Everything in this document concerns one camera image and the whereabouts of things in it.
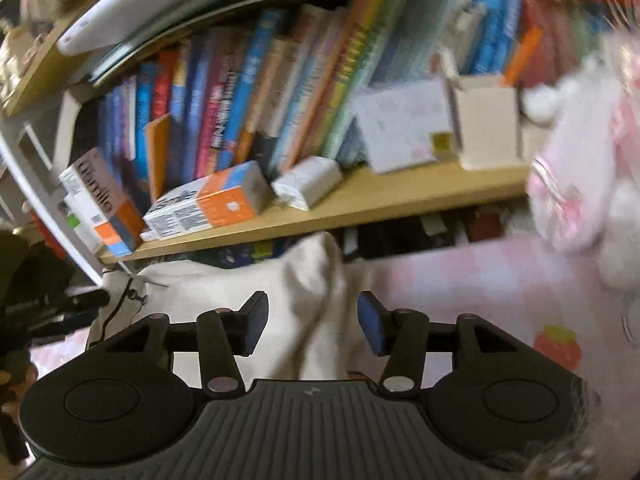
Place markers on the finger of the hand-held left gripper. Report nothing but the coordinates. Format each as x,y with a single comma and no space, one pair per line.
80,302

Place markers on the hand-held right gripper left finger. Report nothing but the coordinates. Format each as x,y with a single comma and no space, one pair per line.
257,320

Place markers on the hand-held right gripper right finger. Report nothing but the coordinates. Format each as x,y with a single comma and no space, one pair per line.
370,322

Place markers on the beige t-shirt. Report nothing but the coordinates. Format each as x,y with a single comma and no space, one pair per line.
300,300

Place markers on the person's left hand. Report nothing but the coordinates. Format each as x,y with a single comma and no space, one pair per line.
20,375

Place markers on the tall orange white box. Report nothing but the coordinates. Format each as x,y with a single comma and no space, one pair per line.
100,200

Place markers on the wooden white bookshelf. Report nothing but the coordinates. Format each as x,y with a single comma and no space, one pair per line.
375,205

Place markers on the flat orange white box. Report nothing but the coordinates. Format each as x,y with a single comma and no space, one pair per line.
210,200

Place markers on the white charger adapter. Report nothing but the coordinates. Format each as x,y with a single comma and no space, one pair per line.
310,180

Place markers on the white label card box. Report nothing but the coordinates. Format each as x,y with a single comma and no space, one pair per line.
400,125

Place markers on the cream pen holder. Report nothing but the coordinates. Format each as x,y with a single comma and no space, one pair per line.
490,125

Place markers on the row of colourful books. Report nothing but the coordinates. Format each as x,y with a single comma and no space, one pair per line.
300,85

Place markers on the white pink bunny plush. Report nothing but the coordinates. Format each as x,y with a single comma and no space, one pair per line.
575,185

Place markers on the grey fluffy cloth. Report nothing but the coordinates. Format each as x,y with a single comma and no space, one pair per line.
590,440

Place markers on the white tablet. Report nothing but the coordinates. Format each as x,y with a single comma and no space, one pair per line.
150,5

